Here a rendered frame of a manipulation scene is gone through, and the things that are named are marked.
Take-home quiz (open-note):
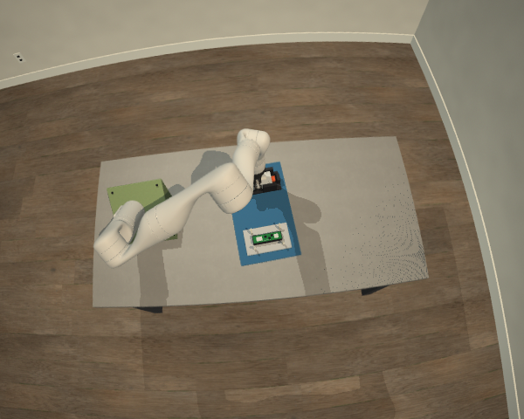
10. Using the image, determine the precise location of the blue flat mat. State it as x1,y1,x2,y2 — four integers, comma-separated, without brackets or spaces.
232,161,300,263

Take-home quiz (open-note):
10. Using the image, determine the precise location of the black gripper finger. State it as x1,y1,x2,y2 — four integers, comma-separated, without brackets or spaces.
253,176,262,191

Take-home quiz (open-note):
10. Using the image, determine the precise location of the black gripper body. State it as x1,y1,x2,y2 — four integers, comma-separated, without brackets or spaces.
254,169,265,182

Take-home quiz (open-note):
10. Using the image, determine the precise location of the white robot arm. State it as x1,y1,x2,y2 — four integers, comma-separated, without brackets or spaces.
93,128,270,268

